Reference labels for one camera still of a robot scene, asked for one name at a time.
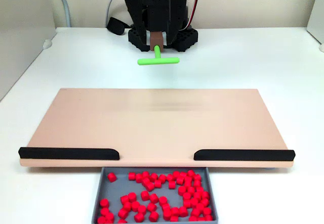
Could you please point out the black foam rail strip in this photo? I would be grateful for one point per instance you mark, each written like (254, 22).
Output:
(243, 155)
(68, 153)

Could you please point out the green T-shaped pusher tool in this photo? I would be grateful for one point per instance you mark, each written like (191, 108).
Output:
(158, 61)

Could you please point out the white desk partition panel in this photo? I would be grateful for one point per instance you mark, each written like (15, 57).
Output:
(22, 32)
(316, 11)

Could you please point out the red cylindrical granule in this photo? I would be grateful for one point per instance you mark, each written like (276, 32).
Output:
(132, 196)
(153, 198)
(111, 177)
(124, 199)
(109, 217)
(101, 220)
(145, 195)
(104, 211)
(104, 203)

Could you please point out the white partition foot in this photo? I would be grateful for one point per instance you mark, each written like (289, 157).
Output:
(322, 47)
(47, 43)

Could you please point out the black clamp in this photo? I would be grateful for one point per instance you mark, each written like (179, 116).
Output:
(116, 26)

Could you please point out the grey rectangular tray container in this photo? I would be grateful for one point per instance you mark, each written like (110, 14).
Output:
(114, 191)

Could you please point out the pink flat board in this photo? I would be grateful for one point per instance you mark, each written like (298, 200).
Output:
(157, 130)

